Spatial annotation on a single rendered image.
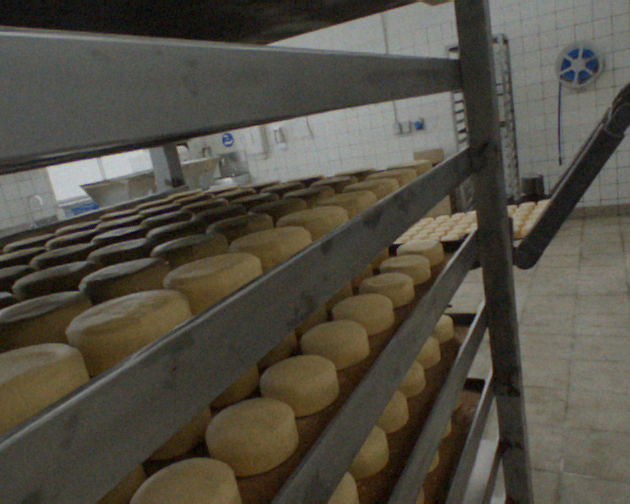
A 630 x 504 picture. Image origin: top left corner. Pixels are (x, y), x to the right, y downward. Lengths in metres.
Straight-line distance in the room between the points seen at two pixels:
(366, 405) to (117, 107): 0.21
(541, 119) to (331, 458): 5.62
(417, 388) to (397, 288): 0.10
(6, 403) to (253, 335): 0.08
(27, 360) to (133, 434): 0.06
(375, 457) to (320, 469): 0.16
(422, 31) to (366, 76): 5.70
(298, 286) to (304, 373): 0.11
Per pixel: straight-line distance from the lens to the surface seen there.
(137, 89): 0.18
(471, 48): 0.60
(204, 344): 0.19
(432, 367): 0.56
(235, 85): 0.22
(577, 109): 5.81
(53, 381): 0.19
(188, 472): 0.28
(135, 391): 0.17
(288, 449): 0.30
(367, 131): 6.25
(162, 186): 0.81
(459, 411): 0.66
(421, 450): 0.42
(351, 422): 0.30
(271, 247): 0.30
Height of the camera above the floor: 1.39
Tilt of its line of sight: 15 degrees down
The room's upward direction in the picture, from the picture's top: 11 degrees counter-clockwise
